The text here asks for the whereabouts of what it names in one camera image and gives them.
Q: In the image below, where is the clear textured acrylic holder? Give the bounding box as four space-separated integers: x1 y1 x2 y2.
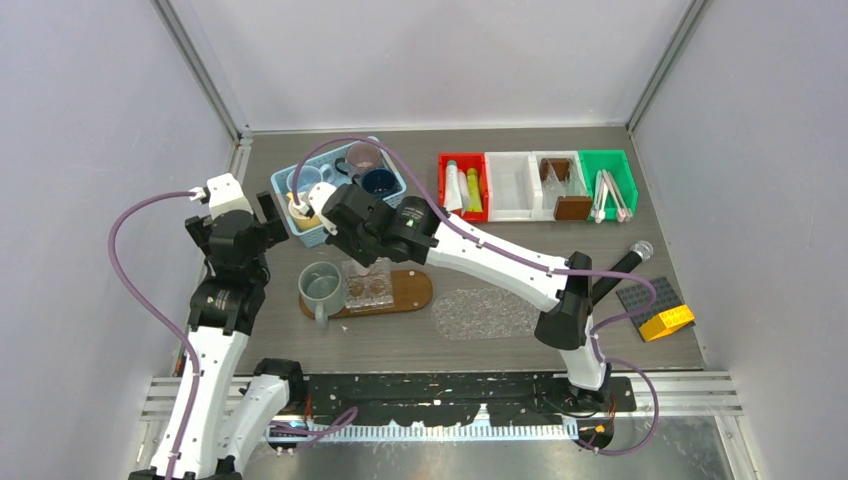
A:
341 258 395 312

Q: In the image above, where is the grey-green mug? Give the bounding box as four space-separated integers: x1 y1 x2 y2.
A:
298 262 347 327

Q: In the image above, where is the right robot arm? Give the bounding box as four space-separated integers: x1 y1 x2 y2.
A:
307 182 611 411

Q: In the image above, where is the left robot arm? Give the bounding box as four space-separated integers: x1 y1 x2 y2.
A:
129 187 307 479

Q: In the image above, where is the oval wooden tray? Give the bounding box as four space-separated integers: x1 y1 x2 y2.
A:
329 269 433 320

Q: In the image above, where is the clear textured oval tray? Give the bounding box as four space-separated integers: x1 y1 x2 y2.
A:
430 287 540 341

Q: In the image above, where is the pink toothbrush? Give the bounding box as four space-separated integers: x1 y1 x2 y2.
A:
601 169 628 224

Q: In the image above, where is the dark blue mug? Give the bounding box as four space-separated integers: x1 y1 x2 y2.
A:
352 168 400 199

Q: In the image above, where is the light blue mug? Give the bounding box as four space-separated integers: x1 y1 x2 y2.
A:
286 164 337 194

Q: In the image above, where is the light blue perforated basket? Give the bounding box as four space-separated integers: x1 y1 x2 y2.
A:
270 142 407 248

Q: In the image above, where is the white plastic bin left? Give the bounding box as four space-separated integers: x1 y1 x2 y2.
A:
484 151 536 222

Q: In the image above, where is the white plastic bin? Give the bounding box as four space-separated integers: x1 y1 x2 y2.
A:
484 151 536 222
532 151 592 222

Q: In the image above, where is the white plastic bin right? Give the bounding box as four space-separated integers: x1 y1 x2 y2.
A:
532 151 592 222

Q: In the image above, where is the brown wooden holder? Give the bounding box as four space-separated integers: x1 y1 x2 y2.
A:
553 196 593 222

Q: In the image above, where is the green plastic bin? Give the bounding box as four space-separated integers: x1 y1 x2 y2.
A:
578 150 639 222

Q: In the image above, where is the black microphone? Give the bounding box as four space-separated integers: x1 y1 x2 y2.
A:
591 240 654 305

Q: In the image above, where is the dark grey studded baseplate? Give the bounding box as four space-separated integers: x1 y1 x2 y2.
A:
616 276 687 329

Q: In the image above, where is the yellow toy brick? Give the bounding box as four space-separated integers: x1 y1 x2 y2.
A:
638 304 695 342

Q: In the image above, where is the cream mug yellow handle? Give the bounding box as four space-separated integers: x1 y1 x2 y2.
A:
286 192 321 232

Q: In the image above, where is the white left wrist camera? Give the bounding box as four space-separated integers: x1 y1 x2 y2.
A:
189 173 253 219

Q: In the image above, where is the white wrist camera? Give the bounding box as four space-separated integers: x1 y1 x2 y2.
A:
292 182 338 236
189 173 253 219

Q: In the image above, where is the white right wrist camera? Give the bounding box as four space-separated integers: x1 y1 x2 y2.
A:
292 182 338 236

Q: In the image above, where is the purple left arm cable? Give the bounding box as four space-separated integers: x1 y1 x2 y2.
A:
107 190 360 480

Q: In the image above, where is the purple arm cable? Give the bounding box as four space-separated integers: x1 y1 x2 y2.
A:
291 137 662 458
107 190 360 480

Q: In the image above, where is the mauve mug black handle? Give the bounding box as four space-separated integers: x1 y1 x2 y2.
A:
334 142 383 178

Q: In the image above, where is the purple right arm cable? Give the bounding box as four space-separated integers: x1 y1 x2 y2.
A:
291 137 662 458

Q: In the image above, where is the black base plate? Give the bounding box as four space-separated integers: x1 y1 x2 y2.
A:
281 372 636 427

